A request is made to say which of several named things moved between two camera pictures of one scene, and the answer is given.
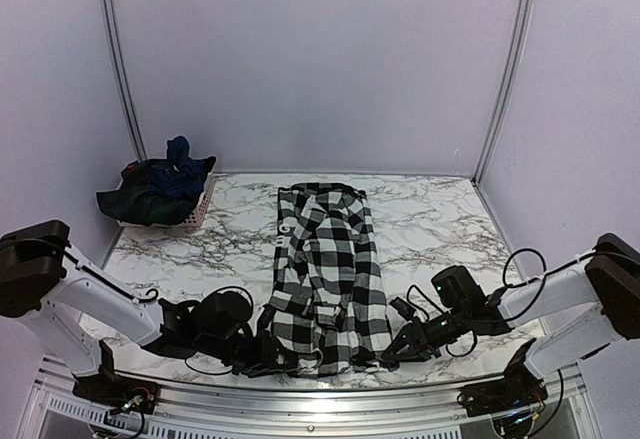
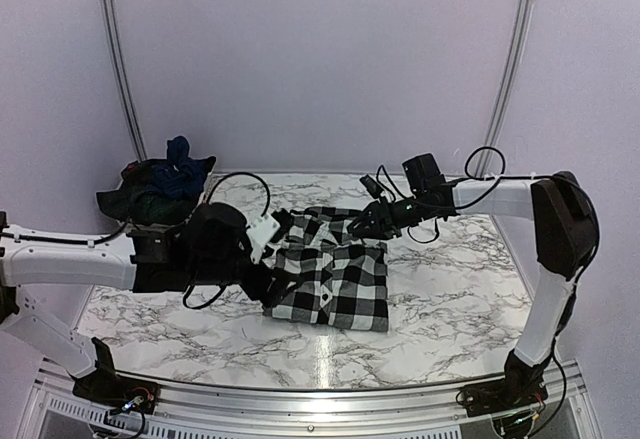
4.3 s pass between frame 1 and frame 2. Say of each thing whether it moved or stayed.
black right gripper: moved
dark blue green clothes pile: stayed
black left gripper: moved
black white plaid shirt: moved
